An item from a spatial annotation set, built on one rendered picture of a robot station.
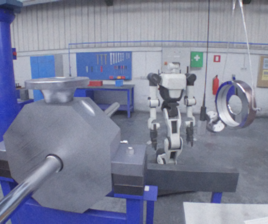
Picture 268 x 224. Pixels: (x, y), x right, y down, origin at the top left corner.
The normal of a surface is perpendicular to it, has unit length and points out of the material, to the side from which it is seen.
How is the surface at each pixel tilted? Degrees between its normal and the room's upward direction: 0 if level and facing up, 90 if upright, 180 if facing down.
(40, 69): 90
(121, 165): 90
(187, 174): 90
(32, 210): 90
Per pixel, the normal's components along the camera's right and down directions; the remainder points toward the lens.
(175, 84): 0.18, 0.24
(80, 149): -0.14, 0.24
